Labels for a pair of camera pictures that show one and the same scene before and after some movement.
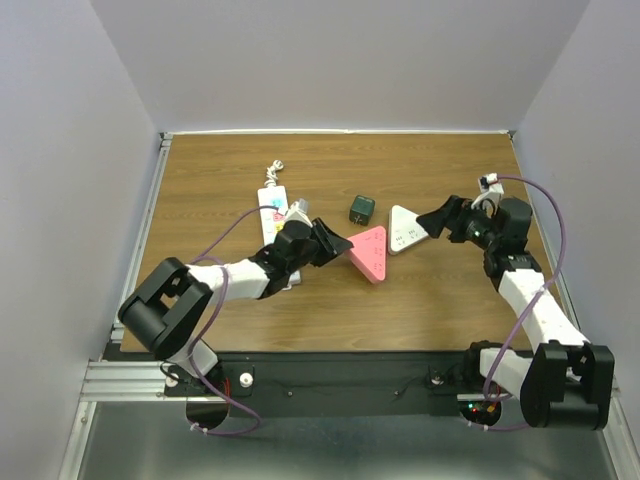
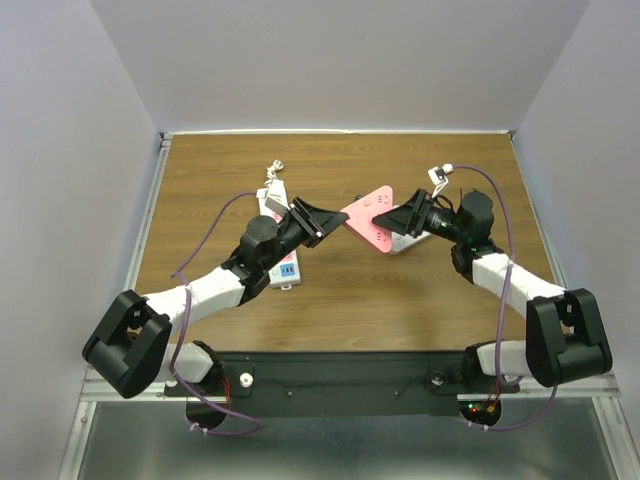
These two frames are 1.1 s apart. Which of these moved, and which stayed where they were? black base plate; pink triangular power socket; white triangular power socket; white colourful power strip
Moved: pink triangular power socket
Stayed: white colourful power strip; black base plate; white triangular power socket
